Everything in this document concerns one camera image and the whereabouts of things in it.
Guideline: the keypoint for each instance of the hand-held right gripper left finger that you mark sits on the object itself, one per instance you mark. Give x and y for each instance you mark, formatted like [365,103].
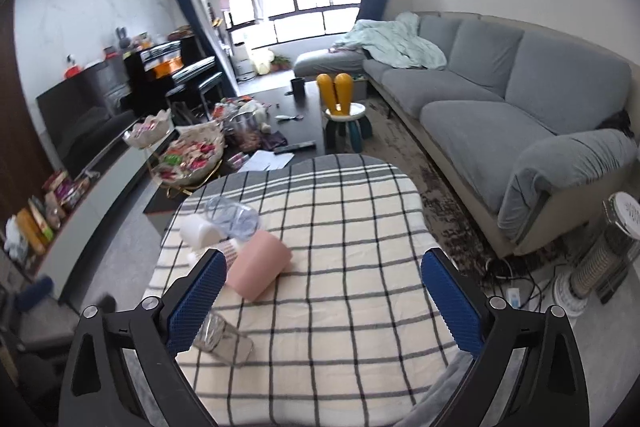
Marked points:
[197,302]

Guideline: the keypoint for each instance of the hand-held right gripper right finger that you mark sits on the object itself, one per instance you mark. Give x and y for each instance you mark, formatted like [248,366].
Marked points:
[452,307]

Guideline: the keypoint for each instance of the pink cup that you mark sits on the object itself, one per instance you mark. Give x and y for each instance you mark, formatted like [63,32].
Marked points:
[260,264]

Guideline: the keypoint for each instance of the clear glass cup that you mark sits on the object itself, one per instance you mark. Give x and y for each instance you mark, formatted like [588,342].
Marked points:
[227,339]

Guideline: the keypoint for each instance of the small patterned cup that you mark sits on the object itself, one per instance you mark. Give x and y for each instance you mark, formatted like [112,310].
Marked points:
[233,252]

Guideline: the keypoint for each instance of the white cup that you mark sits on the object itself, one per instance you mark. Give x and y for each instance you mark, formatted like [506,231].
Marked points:
[197,229]

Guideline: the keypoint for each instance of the grey fleece cloth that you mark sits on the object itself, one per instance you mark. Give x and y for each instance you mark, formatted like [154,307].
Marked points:
[440,397]

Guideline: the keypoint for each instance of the crumpled clear plastic bottle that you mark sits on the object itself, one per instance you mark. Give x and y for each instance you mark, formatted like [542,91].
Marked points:
[235,214]

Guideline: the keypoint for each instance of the patterned brown rug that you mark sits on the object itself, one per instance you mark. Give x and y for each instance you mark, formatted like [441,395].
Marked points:
[440,197]

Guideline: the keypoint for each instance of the checkered tablecloth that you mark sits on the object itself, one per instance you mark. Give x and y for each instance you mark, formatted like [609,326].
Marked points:
[340,257]

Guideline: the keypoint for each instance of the grey television cabinet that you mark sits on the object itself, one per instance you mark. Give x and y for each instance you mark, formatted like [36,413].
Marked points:
[100,202]

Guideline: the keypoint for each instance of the tiered snack tray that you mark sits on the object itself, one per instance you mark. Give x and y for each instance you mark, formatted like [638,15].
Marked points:
[190,154]

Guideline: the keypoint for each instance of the white electric heater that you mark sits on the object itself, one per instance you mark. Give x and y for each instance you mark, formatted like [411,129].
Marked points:
[595,262]

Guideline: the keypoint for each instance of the white paper sheets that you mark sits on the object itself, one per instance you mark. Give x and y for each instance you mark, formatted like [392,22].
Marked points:
[267,161]

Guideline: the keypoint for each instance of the pile of snack packets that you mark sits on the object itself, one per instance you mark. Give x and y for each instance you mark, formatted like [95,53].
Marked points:
[62,197]

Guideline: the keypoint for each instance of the black remote control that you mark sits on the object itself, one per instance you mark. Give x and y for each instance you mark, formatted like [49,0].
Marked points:
[295,146]

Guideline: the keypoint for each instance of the metal pot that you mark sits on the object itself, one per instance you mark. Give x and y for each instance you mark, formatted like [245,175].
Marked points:
[245,124]

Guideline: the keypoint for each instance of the grey sofa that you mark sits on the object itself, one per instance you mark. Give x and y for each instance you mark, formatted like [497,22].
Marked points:
[460,117]

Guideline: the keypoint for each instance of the black television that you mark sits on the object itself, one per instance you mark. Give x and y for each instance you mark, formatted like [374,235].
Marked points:
[80,127]

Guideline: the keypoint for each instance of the black coffee table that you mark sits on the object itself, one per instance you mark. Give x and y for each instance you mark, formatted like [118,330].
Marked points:
[300,117]

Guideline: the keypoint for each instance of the black piano stool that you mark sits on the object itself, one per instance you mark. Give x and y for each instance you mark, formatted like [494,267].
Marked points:
[210,84]

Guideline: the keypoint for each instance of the black piano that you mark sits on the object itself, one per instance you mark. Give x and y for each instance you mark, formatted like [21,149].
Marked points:
[150,72]

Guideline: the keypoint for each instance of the black mug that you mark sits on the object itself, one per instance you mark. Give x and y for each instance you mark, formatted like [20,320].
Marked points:
[298,87]

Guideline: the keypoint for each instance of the yellow rabbit-ear child stool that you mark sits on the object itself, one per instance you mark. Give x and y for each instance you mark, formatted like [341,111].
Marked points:
[337,94]

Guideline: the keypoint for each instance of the dark grey sideboard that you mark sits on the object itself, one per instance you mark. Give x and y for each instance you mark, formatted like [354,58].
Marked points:
[100,79]

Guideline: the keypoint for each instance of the white air purifier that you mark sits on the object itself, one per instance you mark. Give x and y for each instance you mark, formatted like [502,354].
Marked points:
[243,59]

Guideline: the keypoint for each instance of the light green blanket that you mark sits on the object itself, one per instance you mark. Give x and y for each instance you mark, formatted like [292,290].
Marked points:
[395,44]

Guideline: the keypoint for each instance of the grey rabbit toy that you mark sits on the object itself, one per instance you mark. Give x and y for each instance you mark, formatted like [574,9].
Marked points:
[122,38]

